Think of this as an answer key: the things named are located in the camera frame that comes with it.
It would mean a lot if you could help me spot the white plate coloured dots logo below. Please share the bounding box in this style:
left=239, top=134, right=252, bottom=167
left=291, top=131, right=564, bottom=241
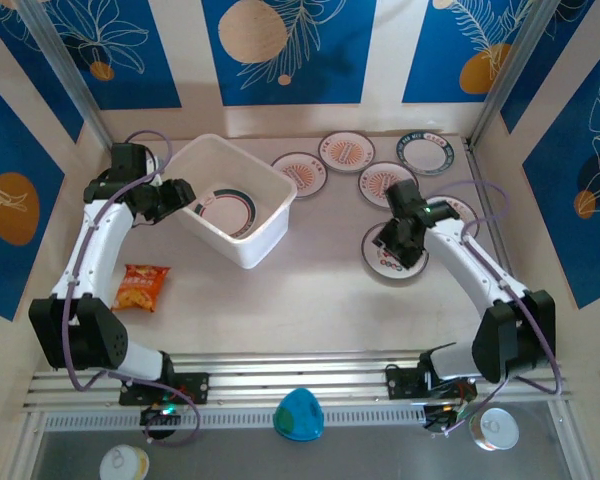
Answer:
left=360, top=222, right=430, bottom=287

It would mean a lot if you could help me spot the green red rimmed plate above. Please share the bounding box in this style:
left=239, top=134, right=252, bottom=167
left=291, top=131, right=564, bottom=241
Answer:
left=188, top=185, right=257, bottom=240

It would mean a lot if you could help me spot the white plastic bin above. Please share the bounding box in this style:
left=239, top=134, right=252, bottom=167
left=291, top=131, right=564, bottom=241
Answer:
left=167, top=133, right=299, bottom=271

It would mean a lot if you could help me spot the orange chip bag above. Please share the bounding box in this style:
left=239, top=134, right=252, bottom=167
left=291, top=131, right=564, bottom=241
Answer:
left=111, top=263, right=172, bottom=314

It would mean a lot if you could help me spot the blue green triangular container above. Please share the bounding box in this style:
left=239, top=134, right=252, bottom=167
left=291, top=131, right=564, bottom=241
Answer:
left=273, top=388, right=325, bottom=444

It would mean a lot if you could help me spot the silver lid can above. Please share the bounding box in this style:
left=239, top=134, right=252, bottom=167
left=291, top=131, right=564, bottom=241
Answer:
left=468, top=407, right=520, bottom=452

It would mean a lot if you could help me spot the yellow white lid can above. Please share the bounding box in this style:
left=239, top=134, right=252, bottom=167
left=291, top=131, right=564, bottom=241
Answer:
left=98, top=444, right=151, bottom=480

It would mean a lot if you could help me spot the dark blue ring plate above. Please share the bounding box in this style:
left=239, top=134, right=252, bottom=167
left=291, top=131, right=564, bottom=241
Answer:
left=396, top=130, right=455, bottom=177

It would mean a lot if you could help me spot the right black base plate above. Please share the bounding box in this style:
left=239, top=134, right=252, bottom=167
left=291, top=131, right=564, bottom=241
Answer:
left=385, top=367, right=479, bottom=401

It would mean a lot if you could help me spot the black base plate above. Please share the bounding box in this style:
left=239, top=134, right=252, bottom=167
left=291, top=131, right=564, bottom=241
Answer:
left=118, top=372, right=211, bottom=406
left=385, top=367, right=479, bottom=401

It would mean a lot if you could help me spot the aluminium frame post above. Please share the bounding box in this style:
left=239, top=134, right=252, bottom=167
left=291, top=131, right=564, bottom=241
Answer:
left=17, top=0, right=119, bottom=154
left=467, top=0, right=554, bottom=151

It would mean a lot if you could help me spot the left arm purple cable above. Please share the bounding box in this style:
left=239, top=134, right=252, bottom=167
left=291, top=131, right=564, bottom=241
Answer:
left=62, top=129, right=202, bottom=448

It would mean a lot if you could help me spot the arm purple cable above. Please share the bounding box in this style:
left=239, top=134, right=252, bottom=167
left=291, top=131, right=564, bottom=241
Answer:
left=432, top=180, right=564, bottom=436
left=62, top=129, right=202, bottom=448

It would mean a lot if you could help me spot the aluminium mounting rail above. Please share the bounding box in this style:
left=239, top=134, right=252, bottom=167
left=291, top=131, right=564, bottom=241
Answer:
left=22, top=351, right=571, bottom=410

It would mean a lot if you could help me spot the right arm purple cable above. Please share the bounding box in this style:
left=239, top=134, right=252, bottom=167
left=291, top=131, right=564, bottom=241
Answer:
left=432, top=180, right=564, bottom=436

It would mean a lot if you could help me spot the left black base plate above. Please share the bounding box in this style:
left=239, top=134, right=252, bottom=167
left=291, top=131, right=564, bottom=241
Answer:
left=118, top=372, right=211, bottom=406

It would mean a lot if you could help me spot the white slotted cable duct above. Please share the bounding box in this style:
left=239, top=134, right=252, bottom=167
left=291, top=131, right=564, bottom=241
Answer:
left=42, top=405, right=431, bottom=432

